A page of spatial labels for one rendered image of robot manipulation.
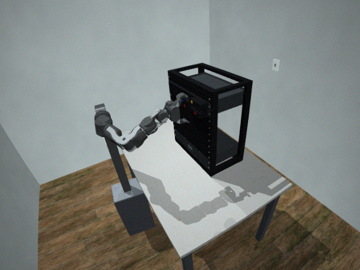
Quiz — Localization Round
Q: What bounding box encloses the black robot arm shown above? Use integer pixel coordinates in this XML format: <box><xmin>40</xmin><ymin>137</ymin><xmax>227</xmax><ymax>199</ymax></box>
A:
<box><xmin>94</xmin><ymin>107</ymin><xmax>168</xmax><ymax>152</ymax></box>

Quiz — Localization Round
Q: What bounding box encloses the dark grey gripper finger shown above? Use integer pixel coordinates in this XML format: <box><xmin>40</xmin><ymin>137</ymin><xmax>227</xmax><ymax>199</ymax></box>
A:
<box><xmin>173</xmin><ymin>92</ymin><xmax>188</xmax><ymax>107</ymax></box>
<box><xmin>176</xmin><ymin>118</ymin><xmax>190</xmax><ymax>124</ymax></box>

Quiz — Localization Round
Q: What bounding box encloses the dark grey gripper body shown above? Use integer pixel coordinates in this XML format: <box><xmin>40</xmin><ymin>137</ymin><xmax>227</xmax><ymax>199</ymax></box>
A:
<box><xmin>163</xmin><ymin>101</ymin><xmax>180</xmax><ymax>122</ymax></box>

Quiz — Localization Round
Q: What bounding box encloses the black server rack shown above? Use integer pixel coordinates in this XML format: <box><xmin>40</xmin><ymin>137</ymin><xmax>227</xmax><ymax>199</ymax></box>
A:
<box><xmin>168</xmin><ymin>63</ymin><xmax>253</xmax><ymax>177</ymax></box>

